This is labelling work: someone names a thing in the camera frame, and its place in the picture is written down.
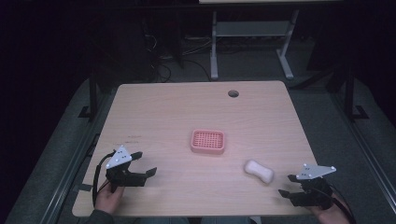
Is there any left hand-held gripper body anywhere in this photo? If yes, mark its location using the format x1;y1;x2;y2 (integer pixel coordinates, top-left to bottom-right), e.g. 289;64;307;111
105;145;148;193

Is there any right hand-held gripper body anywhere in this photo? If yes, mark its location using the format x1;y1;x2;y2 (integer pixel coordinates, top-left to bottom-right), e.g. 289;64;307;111
290;163;337;210

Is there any white soap bar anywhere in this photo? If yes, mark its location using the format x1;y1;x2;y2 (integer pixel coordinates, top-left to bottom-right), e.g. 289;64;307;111
244;159;276;185

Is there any pink soap dish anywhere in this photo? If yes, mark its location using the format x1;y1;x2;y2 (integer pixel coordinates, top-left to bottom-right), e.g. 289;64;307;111
190;129;226;156

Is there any person's left hand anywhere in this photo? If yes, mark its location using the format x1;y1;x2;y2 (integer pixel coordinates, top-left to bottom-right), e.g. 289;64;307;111
94;181;126;216

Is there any person's right hand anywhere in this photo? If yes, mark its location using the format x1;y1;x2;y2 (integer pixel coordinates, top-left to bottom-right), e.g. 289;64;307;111
307;198;351;224

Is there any grey tape strip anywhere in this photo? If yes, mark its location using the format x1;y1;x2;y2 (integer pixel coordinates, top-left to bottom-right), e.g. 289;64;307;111
72;183;94;193

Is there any black metal stand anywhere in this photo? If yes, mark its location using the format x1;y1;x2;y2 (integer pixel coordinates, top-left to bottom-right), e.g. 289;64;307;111
342;63;370;121
78;70;101;121

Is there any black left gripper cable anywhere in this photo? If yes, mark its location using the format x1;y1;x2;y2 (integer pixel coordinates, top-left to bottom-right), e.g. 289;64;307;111
92;150;117;207

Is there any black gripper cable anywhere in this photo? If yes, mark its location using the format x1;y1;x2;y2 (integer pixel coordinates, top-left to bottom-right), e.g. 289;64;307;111
92;150;117;207
328;183;358;224

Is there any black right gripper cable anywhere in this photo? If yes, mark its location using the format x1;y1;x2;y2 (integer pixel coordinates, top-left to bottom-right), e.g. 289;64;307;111
328;183;358;224

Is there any tangle of floor cables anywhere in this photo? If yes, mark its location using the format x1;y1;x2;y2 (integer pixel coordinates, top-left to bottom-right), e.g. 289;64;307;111
141;32;213;83

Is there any white metal desk frame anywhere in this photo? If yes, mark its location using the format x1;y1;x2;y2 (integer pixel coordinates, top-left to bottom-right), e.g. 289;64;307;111
209;8;301;80

